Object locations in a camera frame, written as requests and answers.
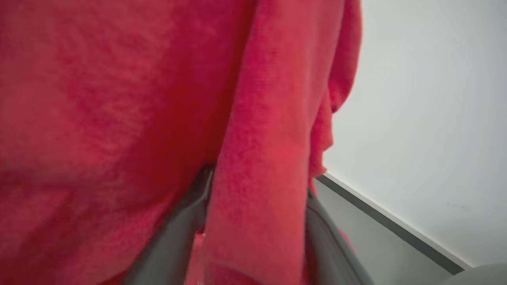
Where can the black and white baseboard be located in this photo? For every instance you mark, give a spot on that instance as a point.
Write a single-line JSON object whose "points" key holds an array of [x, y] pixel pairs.
{"points": [[392, 225]]}

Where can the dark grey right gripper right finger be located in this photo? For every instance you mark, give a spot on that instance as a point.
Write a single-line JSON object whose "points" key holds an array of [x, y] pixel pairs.
{"points": [[328, 245]]}

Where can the red knit garment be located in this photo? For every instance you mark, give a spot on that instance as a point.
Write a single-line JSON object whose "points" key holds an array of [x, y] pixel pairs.
{"points": [[158, 99]]}

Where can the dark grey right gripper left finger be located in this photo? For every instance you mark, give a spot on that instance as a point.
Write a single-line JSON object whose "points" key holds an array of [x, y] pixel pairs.
{"points": [[174, 241]]}

